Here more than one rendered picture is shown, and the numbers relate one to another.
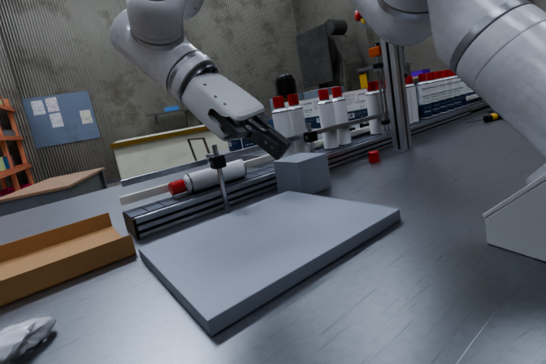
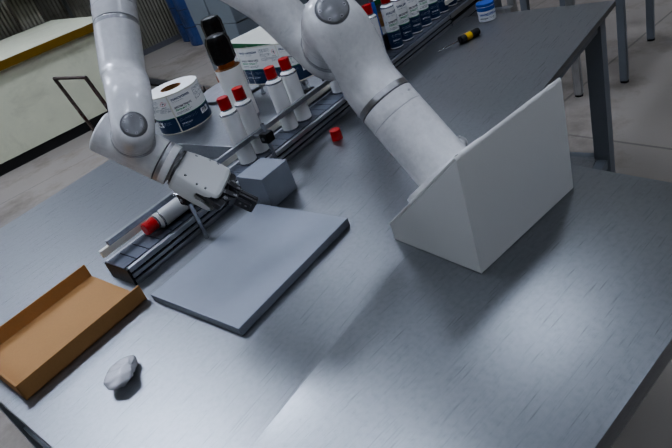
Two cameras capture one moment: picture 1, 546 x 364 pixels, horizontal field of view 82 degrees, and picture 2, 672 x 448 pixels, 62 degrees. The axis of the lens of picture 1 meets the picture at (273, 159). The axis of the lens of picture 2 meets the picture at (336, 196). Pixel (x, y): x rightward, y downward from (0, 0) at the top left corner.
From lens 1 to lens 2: 73 cm
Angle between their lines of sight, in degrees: 21
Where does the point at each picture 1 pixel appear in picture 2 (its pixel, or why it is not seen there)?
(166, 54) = (148, 157)
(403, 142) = not seen: hidden behind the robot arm
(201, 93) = (185, 183)
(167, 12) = (149, 138)
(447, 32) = (353, 102)
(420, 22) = not seen: hidden behind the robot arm
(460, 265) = (375, 259)
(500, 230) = (397, 232)
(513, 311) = (390, 283)
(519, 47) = (391, 124)
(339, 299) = (308, 297)
